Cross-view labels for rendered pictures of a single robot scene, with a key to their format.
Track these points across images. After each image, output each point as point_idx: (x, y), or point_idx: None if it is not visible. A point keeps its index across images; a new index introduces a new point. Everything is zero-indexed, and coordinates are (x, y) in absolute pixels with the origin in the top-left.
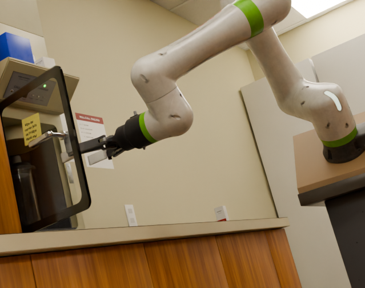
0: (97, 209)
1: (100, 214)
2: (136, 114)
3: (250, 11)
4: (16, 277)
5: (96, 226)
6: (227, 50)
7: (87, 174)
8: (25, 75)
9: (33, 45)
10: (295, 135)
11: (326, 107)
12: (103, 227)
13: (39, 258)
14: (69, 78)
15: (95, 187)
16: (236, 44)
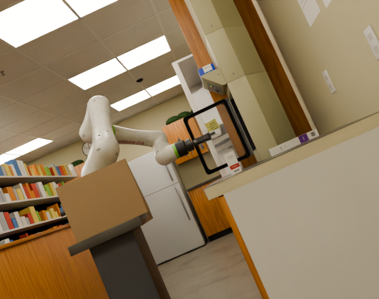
0: (349, 53)
1: (353, 56)
2: (178, 140)
3: None
4: None
5: (354, 73)
6: (124, 143)
7: (330, 16)
8: (208, 88)
9: (209, 46)
10: (123, 159)
11: None
12: (359, 72)
13: None
14: (203, 79)
15: (339, 27)
16: (118, 143)
